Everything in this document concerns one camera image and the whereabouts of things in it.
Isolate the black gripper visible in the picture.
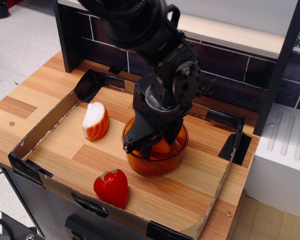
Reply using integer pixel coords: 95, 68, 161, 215
123, 74, 193, 161

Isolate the orange toy carrot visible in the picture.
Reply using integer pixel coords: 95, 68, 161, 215
151, 137, 171, 154

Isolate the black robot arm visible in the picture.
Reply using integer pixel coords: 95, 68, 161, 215
81, 0, 204, 160

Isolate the orange transparent plastic pot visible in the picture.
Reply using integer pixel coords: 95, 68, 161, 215
126, 125, 189, 176

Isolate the cardboard fence with black tape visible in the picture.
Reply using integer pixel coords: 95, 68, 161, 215
8, 69, 251, 240

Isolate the red toy strawberry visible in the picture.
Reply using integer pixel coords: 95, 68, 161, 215
93, 169, 128, 209

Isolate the toy salmon sushi piece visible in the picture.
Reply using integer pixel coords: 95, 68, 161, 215
82, 102, 110, 140

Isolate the dark tile backsplash panel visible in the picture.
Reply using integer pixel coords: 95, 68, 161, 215
77, 10, 300, 112

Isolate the grey cabinet under table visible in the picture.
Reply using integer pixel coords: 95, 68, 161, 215
3, 169, 148, 240

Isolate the white ribbed appliance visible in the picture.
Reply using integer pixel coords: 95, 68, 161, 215
244, 103, 300, 217

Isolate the black left upright post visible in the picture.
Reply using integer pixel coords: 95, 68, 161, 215
52, 0, 84, 73

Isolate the black upright post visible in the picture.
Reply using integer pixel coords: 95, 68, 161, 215
253, 0, 300, 136
52, 0, 84, 73

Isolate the black right upright post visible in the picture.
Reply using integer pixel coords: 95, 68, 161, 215
253, 0, 300, 136

